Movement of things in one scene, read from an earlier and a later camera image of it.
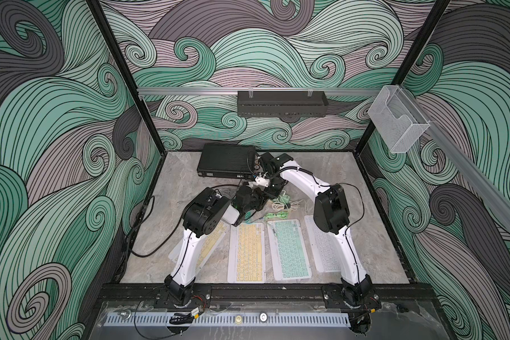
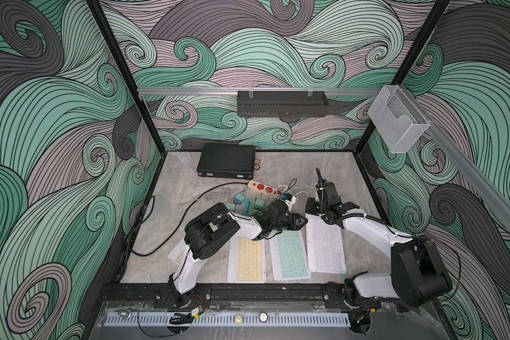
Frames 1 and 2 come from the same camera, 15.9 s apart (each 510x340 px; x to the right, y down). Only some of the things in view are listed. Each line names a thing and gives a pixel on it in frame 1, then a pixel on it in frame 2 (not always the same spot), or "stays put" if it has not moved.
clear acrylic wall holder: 398,118 stays put
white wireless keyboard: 324,250 stays put
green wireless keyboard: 289,251 stays put
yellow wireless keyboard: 246,259 stays put
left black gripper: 259,197 to 295,220
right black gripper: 271,193 to 309,206
